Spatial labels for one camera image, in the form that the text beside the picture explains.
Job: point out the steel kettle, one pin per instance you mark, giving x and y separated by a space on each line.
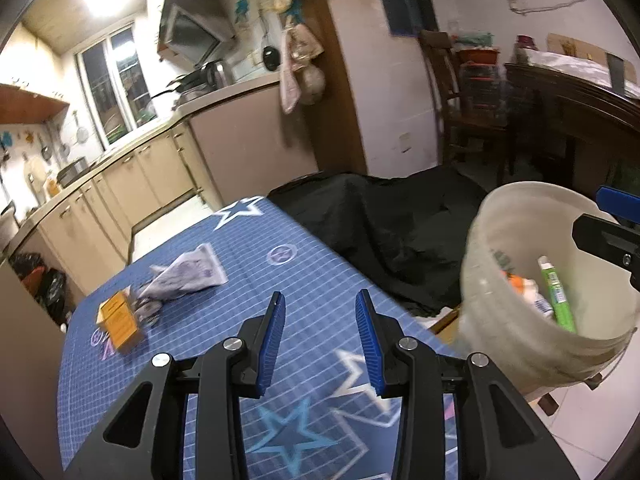
216 75

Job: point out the beige cupboard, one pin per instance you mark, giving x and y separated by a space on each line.
25 370

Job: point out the yellow brown box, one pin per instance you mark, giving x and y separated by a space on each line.
120 322

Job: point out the crumpled silver wrapper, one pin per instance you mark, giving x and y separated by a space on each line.
192 272

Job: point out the white plastic bucket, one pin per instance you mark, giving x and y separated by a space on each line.
505 340

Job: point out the black hanging ladle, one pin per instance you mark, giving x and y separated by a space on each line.
270 59

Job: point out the red basin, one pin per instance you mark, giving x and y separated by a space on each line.
477 56

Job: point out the wooden chair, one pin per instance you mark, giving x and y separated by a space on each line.
452 120

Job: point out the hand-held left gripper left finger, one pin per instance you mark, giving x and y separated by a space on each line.
272 340

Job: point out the dark wooden table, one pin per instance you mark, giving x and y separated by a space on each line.
560 125

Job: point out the kitchen window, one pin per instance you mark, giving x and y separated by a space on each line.
117 85

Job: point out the black cloth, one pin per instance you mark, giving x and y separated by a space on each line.
390 230

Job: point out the steel pot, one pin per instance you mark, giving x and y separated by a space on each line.
72 172

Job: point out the range hood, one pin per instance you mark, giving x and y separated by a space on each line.
192 32

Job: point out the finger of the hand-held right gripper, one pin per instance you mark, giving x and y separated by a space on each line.
610 240
620 202

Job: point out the white table cover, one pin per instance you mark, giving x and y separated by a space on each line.
575 67

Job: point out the black frying pan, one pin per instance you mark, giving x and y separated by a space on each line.
187 85

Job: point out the large hanging plastic bag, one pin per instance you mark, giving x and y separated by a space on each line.
300 70

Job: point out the beige kitchen cabinets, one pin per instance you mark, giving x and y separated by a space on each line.
160 170

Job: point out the black garbage bags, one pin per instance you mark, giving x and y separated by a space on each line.
42 285

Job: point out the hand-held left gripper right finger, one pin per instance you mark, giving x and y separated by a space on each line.
370 345

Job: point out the green tube package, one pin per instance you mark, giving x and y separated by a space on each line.
557 295

